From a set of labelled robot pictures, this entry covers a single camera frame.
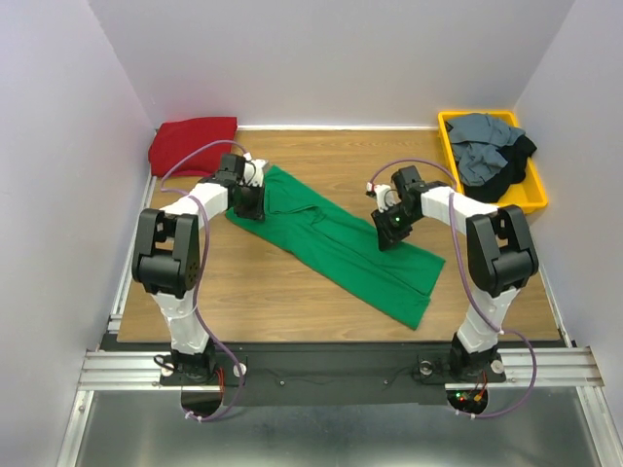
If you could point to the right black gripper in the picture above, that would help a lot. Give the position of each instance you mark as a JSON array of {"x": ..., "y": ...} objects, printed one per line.
[{"x": 386, "y": 236}]

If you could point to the folded red t shirt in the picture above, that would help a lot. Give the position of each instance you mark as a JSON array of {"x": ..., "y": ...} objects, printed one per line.
[{"x": 176, "y": 140}]

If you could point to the green t shirt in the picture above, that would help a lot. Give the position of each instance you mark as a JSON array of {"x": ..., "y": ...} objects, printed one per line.
[{"x": 344, "y": 248}]

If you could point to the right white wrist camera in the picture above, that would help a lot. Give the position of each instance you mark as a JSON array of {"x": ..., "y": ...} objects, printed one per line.
[{"x": 383, "y": 195}]

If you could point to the aluminium frame rail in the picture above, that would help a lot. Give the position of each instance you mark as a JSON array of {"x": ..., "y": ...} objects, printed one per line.
[{"x": 542, "y": 367}]

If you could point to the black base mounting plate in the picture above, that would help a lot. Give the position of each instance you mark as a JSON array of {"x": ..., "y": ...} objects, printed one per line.
[{"x": 330, "y": 374}]

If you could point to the yellow plastic bin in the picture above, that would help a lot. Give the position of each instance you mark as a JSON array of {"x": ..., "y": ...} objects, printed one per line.
[{"x": 530, "y": 195}]

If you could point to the black t shirt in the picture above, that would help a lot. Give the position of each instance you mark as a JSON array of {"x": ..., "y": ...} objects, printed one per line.
[{"x": 514, "y": 172}]

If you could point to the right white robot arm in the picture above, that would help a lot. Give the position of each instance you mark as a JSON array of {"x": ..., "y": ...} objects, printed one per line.
[{"x": 497, "y": 262}]

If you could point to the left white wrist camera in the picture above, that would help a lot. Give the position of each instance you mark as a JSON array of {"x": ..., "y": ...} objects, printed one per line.
[{"x": 254, "y": 171}]

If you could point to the grey blue t shirt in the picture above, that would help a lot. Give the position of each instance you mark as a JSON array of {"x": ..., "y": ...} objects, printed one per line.
[{"x": 476, "y": 139}]

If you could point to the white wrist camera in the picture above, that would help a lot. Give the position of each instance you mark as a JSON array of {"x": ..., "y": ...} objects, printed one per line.
[
  {"x": 383, "y": 195},
  {"x": 254, "y": 171}
]

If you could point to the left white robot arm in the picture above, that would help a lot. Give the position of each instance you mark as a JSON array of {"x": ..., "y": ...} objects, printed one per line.
[{"x": 167, "y": 258}]

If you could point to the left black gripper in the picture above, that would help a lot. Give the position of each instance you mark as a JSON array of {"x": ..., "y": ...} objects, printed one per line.
[{"x": 258, "y": 211}]

